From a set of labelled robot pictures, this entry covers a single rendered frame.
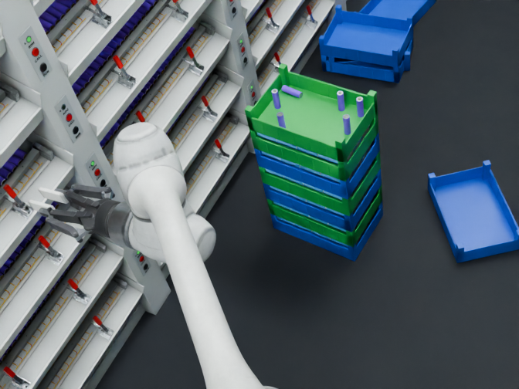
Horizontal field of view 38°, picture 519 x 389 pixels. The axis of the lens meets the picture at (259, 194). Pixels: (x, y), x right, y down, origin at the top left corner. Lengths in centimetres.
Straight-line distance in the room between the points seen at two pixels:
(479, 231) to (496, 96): 60
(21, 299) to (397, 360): 104
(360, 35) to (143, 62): 117
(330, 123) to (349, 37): 91
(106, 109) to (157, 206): 72
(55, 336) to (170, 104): 71
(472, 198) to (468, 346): 52
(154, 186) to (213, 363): 31
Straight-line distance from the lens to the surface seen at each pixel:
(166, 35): 208
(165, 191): 126
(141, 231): 140
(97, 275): 211
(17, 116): 170
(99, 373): 234
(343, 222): 224
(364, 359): 223
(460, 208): 250
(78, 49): 180
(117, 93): 196
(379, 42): 293
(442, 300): 232
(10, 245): 176
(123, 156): 130
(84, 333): 225
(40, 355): 205
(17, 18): 161
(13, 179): 181
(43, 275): 192
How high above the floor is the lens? 201
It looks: 51 degrees down
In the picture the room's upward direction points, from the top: 15 degrees counter-clockwise
